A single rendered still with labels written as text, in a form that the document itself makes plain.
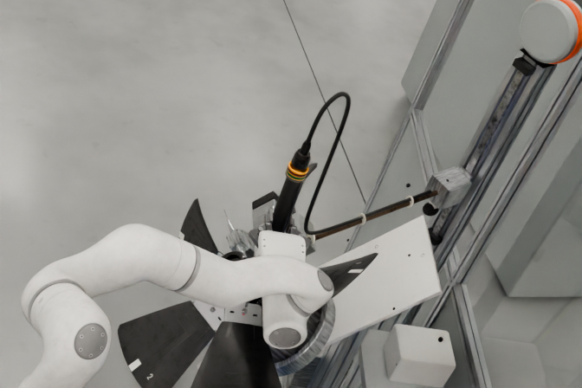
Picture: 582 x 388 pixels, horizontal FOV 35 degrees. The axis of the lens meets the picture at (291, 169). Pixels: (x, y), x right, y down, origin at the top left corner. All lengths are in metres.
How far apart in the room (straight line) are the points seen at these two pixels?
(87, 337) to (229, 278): 0.31
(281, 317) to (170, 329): 0.62
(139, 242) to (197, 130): 3.04
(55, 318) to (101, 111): 3.10
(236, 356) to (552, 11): 1.08
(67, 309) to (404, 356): 1.28
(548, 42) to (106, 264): 1.20
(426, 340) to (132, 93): 2.52
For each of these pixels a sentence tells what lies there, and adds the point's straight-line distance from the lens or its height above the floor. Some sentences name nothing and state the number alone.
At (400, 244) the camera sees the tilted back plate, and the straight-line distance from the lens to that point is 2.37.
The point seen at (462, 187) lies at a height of 1.42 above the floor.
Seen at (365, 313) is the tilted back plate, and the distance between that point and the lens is 2.30.
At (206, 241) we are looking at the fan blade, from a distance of 2.41.
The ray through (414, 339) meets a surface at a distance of 2.64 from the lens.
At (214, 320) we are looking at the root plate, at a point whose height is 1.10.
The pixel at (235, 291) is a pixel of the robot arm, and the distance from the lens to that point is 1.68.
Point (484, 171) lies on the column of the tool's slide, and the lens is 2.46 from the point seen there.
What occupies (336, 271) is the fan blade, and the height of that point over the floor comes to 1.39.
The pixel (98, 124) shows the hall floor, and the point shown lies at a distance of 4.49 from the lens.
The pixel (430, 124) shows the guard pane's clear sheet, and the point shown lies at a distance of 3.28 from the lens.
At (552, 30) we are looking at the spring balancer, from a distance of 2.25.
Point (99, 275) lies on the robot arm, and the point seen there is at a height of 1.65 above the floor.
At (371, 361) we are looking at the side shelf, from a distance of 2.68.
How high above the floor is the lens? 2.83
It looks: 39 degrees down
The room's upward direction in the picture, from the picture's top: 20 degrees clockwise
